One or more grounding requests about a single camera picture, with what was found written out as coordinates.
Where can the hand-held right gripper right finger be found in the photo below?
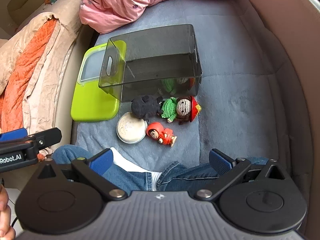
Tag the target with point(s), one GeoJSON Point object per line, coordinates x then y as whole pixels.
{"type": "Point", "coordinates": [221, 162]}

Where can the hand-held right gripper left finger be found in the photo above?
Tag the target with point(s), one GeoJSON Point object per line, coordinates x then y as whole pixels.
{"type": "Point", "coordinates": [100, 163]}

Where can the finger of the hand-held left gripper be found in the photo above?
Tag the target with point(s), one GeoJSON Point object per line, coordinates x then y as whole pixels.
{"type": "Point", "coordinates": [47, 137]}
{"type": "Point", "coordinates": [12, 134]}

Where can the round cream tin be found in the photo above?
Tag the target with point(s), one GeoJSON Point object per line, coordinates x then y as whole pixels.
{"type": "Point", "coordinates": [131, 128]}

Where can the red hooded figurine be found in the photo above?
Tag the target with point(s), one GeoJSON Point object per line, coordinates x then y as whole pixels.
{"type": "Point", "coordinates": [160, 133]}

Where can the crochet doll with red hat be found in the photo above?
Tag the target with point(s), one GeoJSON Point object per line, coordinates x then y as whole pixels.
{"type": "Point", "coordinates": [180, 108]}

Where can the black plush toy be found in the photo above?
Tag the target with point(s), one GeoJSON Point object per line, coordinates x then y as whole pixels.
{"type": "Point", "coordinates": [145, 106]}

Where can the smoky transparent storage box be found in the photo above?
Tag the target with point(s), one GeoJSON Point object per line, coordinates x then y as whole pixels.
{"type": "Point", "coordinates": [160, 62]}

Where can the person's left hand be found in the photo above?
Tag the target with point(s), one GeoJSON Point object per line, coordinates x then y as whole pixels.
{"type": "Point", "coordinates": [5, 215]}

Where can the white sock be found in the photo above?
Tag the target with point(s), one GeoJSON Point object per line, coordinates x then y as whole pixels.
{"type": "Point", "coordinates": [130, 163]}

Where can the blue jeans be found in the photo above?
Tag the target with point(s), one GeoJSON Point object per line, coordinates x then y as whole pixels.
{"type": "Point", "coordinates": [185, 176]}

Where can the green plastic lid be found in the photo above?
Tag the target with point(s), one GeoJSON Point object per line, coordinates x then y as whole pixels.
{"type": "Point", "coordinates": [92, 102]}

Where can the grey-blue bed sheet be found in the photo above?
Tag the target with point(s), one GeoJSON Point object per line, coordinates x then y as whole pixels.
{"type": "Point", "coordinates": [237, 92]}

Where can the beige and orange blanket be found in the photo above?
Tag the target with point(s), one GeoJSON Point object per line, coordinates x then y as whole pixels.
{"type": "Point", "coordinates": [32, 62]}

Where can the beige padded headboard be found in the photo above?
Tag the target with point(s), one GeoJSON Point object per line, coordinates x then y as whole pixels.
{"type": "Point", "coordinates": [27, 0]}

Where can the pink floral quilt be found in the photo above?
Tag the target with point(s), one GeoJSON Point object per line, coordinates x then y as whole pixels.
{"type": "Point", "coordinates": [130, 2]}

